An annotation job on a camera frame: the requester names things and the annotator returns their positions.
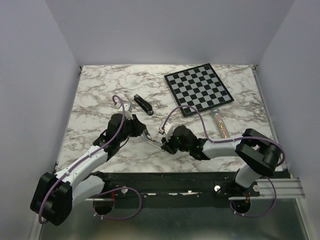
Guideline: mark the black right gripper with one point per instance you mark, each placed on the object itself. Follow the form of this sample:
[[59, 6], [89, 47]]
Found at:
[[166, 145]]

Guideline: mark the black stapler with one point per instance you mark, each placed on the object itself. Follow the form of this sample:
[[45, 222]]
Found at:
[[146, 106]]

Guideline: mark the black grey chessboard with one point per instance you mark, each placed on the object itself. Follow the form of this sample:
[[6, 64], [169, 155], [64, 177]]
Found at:
[[199, 87]]

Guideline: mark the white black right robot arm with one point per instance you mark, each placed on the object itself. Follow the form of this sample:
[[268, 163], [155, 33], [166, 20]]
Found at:
[[260, 154]]

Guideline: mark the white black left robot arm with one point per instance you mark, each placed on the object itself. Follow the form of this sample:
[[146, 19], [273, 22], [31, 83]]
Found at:
[[57, 193]]

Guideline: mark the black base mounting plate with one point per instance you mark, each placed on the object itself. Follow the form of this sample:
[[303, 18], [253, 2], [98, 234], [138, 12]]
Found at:
[[131, 199]]

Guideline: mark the light blue mini stapler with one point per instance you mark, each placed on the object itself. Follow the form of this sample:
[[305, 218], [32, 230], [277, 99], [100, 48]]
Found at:
[[150, 140]]

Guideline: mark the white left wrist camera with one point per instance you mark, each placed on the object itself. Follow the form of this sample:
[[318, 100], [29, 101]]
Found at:
[[128, 107]]

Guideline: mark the aluminium frame rail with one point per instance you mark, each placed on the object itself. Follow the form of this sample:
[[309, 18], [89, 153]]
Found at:
[[283, 188]]

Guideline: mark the glitter filled clear tube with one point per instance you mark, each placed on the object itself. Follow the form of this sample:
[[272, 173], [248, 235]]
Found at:
[[220, 124]]

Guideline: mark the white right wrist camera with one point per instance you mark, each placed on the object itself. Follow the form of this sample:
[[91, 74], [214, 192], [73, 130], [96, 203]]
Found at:
[[166, 131]]

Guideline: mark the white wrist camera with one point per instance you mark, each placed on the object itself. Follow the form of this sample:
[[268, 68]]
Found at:
[[166, 131], [128, 107]]

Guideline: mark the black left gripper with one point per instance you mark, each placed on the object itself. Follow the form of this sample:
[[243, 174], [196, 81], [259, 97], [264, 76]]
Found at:
[[139, 127]]

